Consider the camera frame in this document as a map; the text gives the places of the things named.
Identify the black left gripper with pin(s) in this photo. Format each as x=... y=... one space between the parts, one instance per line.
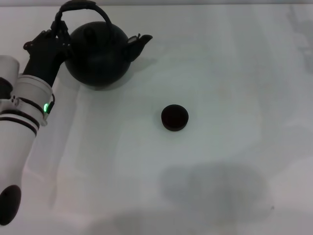
x=44 y=58

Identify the small black teacup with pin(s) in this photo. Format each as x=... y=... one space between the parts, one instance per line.
x=174 y=118

